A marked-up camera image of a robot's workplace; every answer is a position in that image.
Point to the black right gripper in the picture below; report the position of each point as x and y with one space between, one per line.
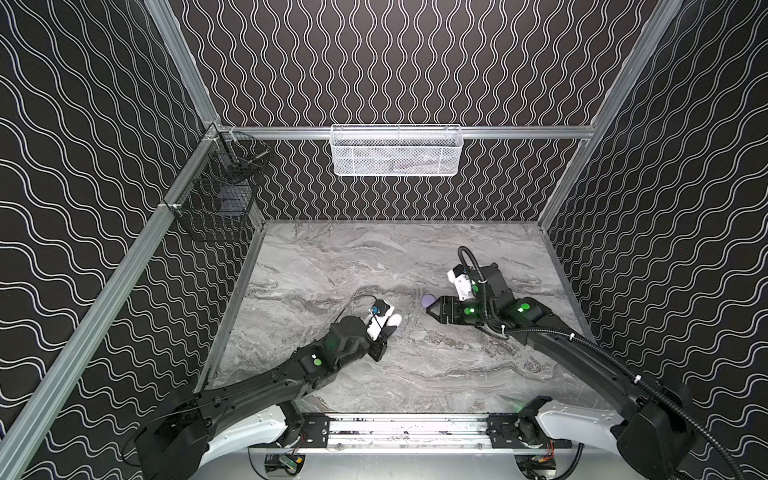
454 309

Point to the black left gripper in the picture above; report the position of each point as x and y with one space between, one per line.
377 344

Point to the purple earbud charging case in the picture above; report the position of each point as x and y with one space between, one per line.
428 300

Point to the white earbud charging case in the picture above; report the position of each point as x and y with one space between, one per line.
394 320

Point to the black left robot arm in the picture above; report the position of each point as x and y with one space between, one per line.
173 443

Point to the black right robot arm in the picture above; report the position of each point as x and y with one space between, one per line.
647 422

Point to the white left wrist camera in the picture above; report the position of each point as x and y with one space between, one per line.
380 312

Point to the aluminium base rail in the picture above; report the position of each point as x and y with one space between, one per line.
412 433

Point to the white wire mesh basket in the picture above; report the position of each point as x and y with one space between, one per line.
430 155

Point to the aluminium frame back bar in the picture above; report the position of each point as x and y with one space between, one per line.
378 131

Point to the black wire basket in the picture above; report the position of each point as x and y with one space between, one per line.
216 207

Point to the aluminium frame post left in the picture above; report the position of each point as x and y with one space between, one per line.
104 121

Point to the aluminium frame post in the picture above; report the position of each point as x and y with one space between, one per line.
647 42
104 121

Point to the aluminium frame post right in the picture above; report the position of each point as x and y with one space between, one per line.
647 42

